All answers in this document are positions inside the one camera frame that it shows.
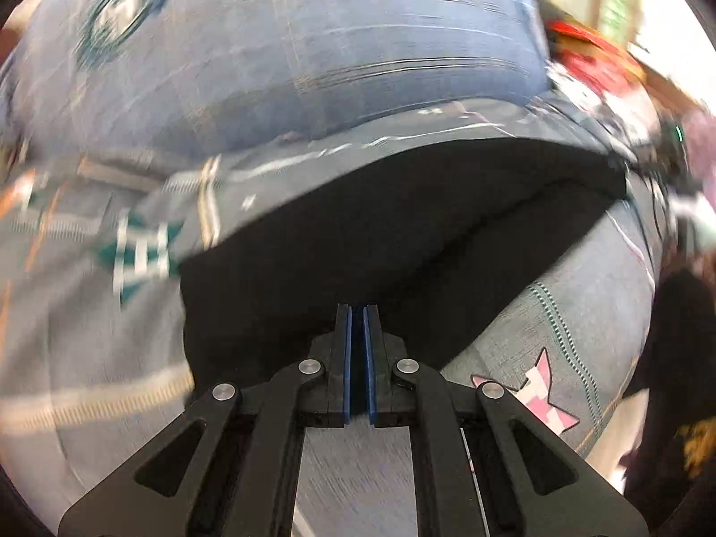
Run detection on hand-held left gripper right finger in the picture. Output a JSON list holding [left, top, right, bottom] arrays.
[[363, 303, 650, 537]]

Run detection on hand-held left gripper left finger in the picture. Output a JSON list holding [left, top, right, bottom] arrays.
[[57, 303, 353, 537]]

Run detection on black pants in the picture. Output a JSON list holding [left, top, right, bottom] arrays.
[[179, 137, 627, 404]]

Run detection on pile of red packets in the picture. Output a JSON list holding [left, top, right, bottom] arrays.
[[545, 19, 650, 102]]

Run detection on dark cloth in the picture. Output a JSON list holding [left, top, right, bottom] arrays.
[[620, 257, 716, 510]]

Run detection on grey printed bed sheet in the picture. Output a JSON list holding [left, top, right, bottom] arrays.
[[0, 95, 660, 537]]

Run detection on blue plaid pillow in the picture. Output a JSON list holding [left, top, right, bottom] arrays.
[[0, 0, 552, 171]]

